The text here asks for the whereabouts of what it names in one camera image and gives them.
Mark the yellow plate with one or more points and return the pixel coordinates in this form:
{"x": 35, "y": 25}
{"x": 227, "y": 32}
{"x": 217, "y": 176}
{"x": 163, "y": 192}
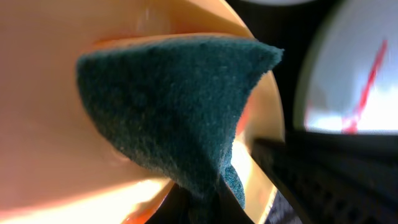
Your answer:
{"x": 55, "y": 165}

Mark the upper pale green plate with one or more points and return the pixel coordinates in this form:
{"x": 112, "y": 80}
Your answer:
{"x": 348, "y": 80}

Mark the green yellow sponge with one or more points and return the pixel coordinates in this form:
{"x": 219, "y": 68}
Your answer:
{"x": 172, "y": 106}

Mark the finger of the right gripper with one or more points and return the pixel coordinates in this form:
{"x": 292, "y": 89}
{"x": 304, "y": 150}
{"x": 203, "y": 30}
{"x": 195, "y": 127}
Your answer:
{"x": 333, "y": 178}

